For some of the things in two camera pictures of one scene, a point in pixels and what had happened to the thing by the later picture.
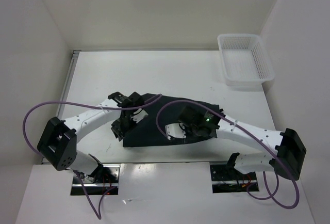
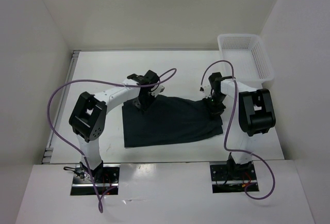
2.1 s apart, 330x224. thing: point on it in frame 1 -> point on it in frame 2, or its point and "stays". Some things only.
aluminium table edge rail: [66, 86] stays
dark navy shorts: [162, 110] stays
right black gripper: [184, 124] -> [217, 111]
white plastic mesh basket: [245, 61] stays
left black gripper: [119, 132] -> [143, 107]
